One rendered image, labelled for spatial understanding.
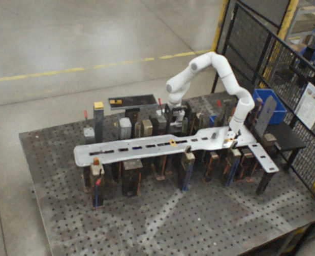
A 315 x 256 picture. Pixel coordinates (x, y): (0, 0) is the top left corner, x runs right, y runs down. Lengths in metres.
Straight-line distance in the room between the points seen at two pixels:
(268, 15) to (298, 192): 2.59
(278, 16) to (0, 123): 3.55
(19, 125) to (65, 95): 0.77
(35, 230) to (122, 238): 1.12
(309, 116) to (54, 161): 1.97
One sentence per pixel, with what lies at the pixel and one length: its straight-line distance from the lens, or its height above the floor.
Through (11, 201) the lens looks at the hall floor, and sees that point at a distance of 3.46.
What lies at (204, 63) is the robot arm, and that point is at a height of 1.50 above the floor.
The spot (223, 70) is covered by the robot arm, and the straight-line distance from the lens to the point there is 2.42.
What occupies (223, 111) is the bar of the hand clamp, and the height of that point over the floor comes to 1.12.
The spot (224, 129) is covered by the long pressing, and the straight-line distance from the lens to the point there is 2.74.
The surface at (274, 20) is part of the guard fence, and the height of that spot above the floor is 1.09.
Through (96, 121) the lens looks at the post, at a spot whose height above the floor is 1.02.
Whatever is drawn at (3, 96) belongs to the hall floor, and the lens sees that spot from 4.67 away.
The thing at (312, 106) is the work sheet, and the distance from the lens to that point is 2.76.
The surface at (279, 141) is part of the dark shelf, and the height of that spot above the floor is 1.03.
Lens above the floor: 2.70
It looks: 41 degrees down
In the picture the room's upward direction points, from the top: 9 degrees clockwise
